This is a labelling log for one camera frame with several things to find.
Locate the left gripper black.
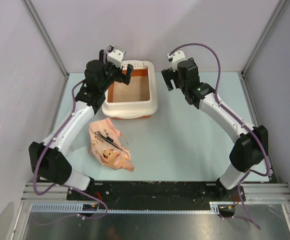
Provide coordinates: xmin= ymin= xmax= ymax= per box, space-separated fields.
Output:
xmin=100 ymin=50 xmax=133 ymax=93

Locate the cream orange litter box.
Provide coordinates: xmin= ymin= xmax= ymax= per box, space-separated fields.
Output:
xmin=102 ymin=60 xmax=158 ymax=119

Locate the pink cat litter bag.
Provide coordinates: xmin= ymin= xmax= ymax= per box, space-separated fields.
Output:
xmin=89 ymin=118 xmax=134 ymax=172

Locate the black bag sealing clip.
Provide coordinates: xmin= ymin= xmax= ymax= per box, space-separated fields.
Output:
xmin=96 ymin=133 xmax=122 ymax=151

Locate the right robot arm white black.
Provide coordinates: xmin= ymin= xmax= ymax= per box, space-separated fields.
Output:
xmin=161 ymin=55 xmax=270 ymax=201

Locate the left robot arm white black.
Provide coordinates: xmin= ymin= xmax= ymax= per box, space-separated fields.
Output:
xmin=29 ymin=60 xmax=134 ymax=200

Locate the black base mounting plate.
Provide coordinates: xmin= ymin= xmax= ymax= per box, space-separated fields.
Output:
xmin=70 ymin=180 xmax=245 ymax=211

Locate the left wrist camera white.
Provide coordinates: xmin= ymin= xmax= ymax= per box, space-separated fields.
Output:
xmin=106 ymin=45 xmax=126 ymax=69

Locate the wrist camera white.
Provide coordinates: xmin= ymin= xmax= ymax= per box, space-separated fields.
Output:
xmin=106 ymin=45 xmax=126 ymax=69
xmin=167 ymin=50 xmax=186 ymax=72

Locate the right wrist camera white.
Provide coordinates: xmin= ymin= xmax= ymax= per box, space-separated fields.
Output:
xmin=167 ymin=50 xmax=186 ymax=72

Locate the right aluminium corner post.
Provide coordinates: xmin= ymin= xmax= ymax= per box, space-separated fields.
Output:
xmin=240 ymin=0 xmax=289 ymax=76

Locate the aluminium corner post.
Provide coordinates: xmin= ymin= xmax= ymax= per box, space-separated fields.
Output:
xmin=22 ymin=0 xmax=69 ymax=79
xmin=240 ymin=0 xmax=289 ymax=76

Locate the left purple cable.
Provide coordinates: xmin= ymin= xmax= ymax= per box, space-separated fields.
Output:
xmin=32 ymin=49 xmax=110 ymax=223

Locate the left aluminium corner post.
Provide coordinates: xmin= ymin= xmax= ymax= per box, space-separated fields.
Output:
xmin=22 ymin=0 xmax=69 ymax=79

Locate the aluminium frame rail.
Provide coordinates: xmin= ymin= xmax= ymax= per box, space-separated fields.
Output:
xmin=21 ymin=182 xmax=290 ymax=205

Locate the white slotted cable duct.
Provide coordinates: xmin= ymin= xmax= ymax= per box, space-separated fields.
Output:
xmin=31 ymin=201 xmax=220 ymax=214

